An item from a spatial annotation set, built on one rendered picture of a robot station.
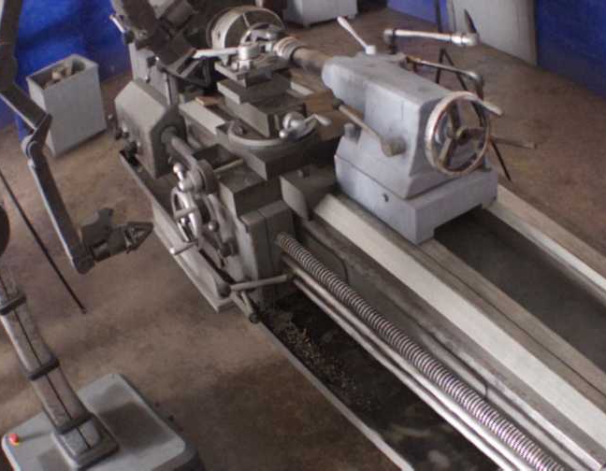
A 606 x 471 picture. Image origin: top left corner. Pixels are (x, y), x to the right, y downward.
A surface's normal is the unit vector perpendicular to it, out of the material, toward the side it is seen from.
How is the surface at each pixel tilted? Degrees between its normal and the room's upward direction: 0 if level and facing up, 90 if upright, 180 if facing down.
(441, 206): 90
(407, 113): 82
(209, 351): 0
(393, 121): 76
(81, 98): 90
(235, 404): 0
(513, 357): 36
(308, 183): 0
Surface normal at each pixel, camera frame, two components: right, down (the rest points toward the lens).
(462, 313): -0.59, -0.45
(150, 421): -0.11, -0.82
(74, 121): 0.60, 0.40
